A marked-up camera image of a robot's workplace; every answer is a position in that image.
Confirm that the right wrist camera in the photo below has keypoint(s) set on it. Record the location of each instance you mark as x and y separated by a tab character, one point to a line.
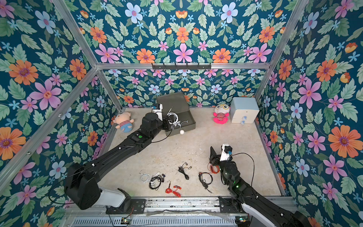
226	154

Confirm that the black wall hook rail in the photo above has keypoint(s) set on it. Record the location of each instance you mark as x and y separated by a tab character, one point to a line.
181	66

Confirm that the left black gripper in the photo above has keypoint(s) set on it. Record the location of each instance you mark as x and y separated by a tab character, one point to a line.
165	122

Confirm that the black earphones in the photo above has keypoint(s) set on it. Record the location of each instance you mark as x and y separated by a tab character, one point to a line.
182	168
206	179
156	182

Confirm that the white earphones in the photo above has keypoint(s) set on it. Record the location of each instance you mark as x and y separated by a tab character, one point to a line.
174	120
146	178

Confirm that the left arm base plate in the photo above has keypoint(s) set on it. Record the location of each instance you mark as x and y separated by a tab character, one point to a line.
129	206

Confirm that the pink pig plush toy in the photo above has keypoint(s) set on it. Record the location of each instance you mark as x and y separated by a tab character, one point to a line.
124	122

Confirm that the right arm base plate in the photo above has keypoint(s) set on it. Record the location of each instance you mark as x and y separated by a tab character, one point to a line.
231	205

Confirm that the red earphones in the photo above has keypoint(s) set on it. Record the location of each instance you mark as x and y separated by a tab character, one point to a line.
175	190
213	169

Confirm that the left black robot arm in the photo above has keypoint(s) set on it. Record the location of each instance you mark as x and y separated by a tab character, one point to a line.
82	187

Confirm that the black earphones left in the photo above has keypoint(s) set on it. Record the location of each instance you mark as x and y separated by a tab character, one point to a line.
156	182

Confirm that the grey top drawer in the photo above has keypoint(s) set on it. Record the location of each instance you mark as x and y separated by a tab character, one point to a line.
175	113

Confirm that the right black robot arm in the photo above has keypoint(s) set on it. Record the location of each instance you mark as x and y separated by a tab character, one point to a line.
245	198

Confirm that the black earphones center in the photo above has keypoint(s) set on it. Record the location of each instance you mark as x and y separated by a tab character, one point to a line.
182	168

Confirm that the black earphones right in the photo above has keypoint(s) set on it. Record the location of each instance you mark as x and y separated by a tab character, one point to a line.
206	179

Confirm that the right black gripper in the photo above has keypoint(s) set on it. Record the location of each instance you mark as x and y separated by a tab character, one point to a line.
216	160

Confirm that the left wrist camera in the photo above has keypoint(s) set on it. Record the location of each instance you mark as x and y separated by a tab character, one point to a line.
158	109

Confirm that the pink white plush toy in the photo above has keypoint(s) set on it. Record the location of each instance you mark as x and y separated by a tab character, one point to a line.
221	113

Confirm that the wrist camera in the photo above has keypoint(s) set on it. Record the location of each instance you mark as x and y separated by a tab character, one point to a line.
158	109
226	154

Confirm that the white blue drawer cabinet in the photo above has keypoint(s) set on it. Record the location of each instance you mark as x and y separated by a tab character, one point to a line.
243	110

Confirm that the red earphones front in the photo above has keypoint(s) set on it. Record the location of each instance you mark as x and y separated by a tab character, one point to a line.
175	190

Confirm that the three-tier colored drawer cabinet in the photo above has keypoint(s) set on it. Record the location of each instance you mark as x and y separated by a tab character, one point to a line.
175	113

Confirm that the red earphones right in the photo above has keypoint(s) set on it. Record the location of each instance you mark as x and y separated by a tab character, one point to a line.
213	169

